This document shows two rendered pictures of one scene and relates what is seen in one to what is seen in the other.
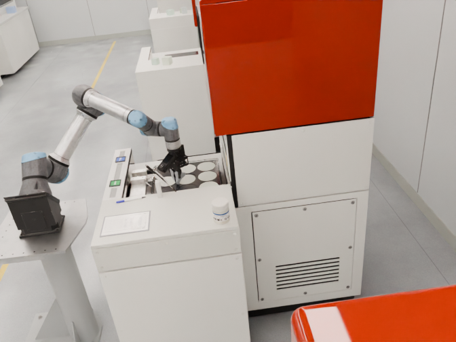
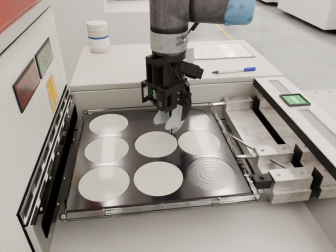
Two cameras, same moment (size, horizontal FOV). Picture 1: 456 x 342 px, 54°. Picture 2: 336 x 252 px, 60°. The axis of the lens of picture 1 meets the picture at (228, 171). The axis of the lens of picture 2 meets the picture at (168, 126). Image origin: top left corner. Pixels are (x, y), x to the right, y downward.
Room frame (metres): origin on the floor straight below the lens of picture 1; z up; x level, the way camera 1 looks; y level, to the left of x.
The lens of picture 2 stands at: (2.59, 0.21, 1.31)
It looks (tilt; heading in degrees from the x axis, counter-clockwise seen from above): 33 degrees down; 176
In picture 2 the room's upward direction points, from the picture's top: straight up
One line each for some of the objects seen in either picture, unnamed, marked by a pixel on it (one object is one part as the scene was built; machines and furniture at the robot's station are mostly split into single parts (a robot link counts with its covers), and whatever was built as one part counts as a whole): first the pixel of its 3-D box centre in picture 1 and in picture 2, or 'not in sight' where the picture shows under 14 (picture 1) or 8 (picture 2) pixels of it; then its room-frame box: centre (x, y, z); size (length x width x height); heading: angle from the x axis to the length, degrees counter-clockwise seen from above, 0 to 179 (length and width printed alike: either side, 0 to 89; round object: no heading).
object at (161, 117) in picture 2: (180, 176); (162, 117); (2.00, 0.24, 0.95); 0.06 x 0.03 x 0.09; 135
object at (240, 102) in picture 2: not in sight; (237, 102); (1.85, 0.47, 0.89); 0.08 x 0.03 x 0.03; 93
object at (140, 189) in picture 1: (138, 192); (257, 144); (2.02, 0.48, 0.87); 0.36 x 0.08 x 0.03; 3
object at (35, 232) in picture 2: (226, 172); (60, 158); (2.08, 0.01, 0.89); 0.44 x 0.02 x 0.10; 3
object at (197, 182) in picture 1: (187, 178); (153, 146); (2.05, 0.22, 0.90); 0.34 x 0.34 x 0.01; 3
